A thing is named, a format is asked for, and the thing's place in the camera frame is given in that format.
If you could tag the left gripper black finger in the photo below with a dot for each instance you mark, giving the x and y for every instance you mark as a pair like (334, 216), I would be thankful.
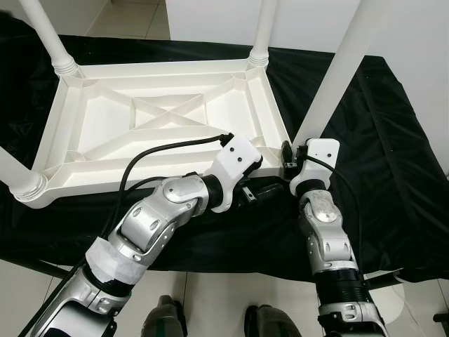
(268, 192)

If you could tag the white plastic table leg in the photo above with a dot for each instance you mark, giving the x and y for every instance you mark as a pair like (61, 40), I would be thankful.
(14, 172)
(337, 70)
(265, 28)
(45, 35)

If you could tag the white plastic children table top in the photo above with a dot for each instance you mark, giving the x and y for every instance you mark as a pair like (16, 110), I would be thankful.
(91, 119)

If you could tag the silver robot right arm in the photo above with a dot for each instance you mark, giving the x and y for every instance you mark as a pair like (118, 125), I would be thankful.
(323, 225)

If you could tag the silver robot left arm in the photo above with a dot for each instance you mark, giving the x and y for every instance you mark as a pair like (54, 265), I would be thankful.
(154, 217)

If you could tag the black table cloth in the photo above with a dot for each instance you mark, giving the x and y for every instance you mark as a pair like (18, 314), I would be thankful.
(400, 140)

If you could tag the grey robot right foot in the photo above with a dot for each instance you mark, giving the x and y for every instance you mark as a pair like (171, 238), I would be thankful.
(272, 323)

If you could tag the grey robot foot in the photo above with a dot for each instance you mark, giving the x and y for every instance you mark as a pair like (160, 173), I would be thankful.
(163, 319)
(272, 323)

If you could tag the grey robot left foot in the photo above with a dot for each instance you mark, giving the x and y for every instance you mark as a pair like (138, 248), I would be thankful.
(163, 319)

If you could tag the white round floor plate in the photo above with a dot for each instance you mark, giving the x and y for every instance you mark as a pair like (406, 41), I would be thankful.
(401, 305)

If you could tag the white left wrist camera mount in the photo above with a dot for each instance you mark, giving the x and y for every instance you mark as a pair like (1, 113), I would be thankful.
(235, 161)

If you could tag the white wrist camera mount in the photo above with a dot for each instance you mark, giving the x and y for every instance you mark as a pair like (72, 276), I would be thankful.
(323, 151)
(235, 161)

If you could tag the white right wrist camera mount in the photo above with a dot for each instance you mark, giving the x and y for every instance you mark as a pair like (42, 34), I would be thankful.
(323, 151)

